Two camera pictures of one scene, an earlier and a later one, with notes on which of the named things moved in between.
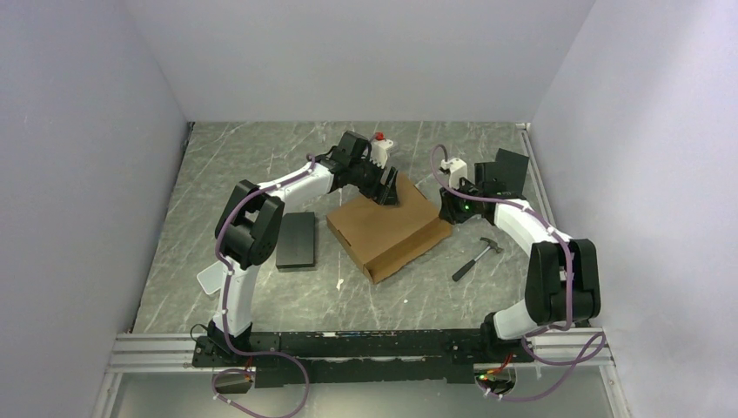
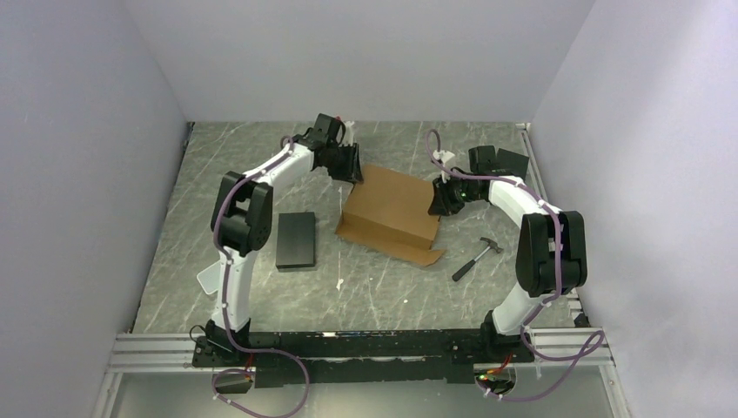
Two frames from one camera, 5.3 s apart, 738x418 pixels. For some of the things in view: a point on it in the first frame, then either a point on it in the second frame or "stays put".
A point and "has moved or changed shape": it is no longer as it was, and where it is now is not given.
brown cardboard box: (378, 237) has moved or changed shape
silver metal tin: (211, 278) stays put
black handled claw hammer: (493, 244) stays put
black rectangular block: (295, 240) stays put
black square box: (511, 168) stays put
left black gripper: (389, 196) -> (352, 170)
